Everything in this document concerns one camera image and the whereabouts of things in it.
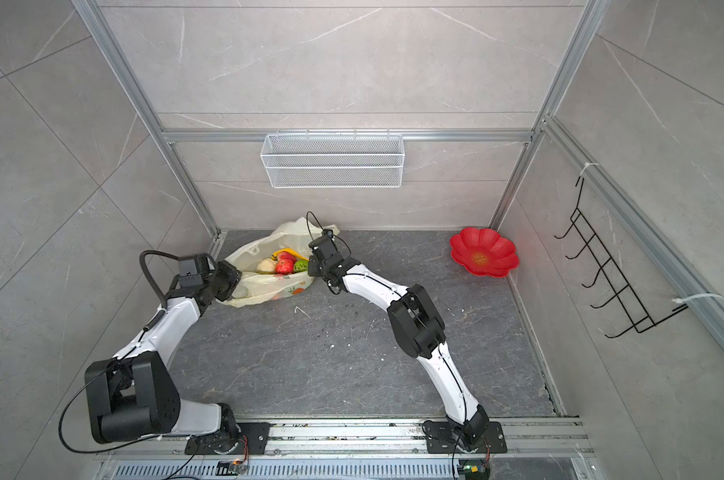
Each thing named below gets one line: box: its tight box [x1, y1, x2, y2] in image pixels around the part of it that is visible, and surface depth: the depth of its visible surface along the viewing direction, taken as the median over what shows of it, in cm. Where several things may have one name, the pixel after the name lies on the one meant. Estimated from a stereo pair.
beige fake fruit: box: [256, 258, 277, 273], surface depth 103 cm
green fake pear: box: [294, 259, 309, 273], surface depth 103 cm
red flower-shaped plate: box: [450, 227, 519, 278], surface depth 115 cm
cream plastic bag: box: [217, 217, 341, 308], surface depth 92 cm
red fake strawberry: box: [275, 251, 297, 275], surface depth 103 cm
